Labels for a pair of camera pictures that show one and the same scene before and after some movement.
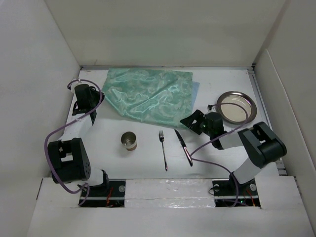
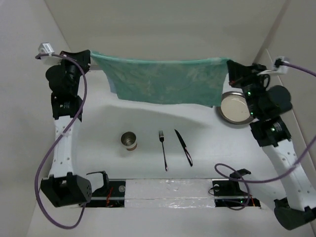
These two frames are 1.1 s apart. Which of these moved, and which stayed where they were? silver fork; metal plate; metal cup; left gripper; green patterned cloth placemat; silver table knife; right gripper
Moved: right gripper; green patterned cloth placemat; left gripper
Stayed: metal cup; metal plate; silver table knife; silver fork
